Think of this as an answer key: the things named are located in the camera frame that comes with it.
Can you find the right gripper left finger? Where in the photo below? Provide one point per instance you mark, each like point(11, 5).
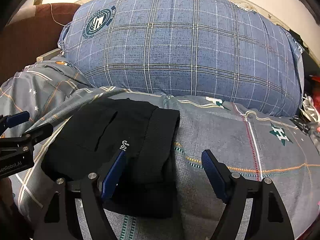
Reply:
point(59, 218)

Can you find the black pants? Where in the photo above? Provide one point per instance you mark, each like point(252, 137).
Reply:
point(130, 145)

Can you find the blue plaid pillow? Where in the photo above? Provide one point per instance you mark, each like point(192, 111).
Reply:
point(187, 47)

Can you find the white black printed bag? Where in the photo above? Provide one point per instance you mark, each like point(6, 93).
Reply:
point(309, 110)

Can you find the clear plastic bag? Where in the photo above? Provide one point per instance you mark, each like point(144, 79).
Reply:
point(314, 133)

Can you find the dark red headboard cushion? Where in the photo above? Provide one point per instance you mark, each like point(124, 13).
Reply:
point(32, 32)

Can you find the grey patterned bed sheet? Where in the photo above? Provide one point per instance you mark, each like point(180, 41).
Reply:
point(247, 141)

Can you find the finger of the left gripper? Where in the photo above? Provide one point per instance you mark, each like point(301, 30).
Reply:
point(39, 133)
point(10, 121)

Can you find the wooden bed frame edge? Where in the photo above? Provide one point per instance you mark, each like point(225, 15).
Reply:
point(48, 55)

